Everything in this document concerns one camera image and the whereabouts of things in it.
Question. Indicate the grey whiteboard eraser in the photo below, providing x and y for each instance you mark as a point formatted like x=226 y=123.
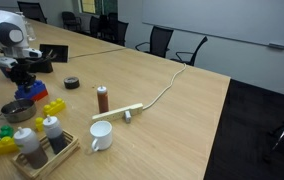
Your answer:
x=278 y=45

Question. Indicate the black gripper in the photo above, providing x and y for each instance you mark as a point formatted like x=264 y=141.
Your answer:
x=20 y=70

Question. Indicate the white ceramic mug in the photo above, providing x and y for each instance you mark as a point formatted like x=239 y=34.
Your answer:
x=102 y=135

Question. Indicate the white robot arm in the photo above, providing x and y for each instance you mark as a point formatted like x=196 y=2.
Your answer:
x=2 y=31

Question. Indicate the white power strip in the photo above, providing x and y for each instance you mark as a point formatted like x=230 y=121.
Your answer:
x=115 y=113

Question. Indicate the black tape roll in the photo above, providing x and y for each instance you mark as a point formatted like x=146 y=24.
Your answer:
x=71 y=83

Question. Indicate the black organizer tray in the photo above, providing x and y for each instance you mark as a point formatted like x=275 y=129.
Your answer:
x=43 y=66

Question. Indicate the white plug adapter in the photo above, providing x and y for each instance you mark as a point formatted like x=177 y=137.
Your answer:
x=127 y=116

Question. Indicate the long yellow lego brick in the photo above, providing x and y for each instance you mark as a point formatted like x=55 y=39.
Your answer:
x=2 y=146

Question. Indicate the black flat tablet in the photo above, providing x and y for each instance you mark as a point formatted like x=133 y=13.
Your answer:
x=53 y=52

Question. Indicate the dark sauce squeeze bottle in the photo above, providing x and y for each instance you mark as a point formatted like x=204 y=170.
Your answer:
x=56 y=136

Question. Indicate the green lego brick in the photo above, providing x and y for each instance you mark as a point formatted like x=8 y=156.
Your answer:
x=6 y=131

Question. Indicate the wall whiteboard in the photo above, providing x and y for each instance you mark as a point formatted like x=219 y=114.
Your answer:
x=222 y=16

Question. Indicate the red lego brick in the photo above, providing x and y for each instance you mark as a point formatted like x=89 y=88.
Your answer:
x=42 y=96

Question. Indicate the brown sauce large squeeze bottle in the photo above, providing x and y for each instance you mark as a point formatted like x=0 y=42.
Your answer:
x=32 y=148

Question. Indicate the window with dark glass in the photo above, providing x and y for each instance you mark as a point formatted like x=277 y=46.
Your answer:
x=97 y=6

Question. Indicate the wooden slat crate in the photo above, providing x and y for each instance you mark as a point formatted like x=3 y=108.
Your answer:
x=58 y=153

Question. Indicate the yellow three-stud lego brick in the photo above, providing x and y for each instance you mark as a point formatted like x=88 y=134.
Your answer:
x=54 y=107

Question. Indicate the large blue lego block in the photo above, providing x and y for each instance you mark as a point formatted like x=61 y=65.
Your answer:
x=41 y=88

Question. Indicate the small yellow lego brick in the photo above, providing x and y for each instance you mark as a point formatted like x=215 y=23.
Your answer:
x=39 y=124

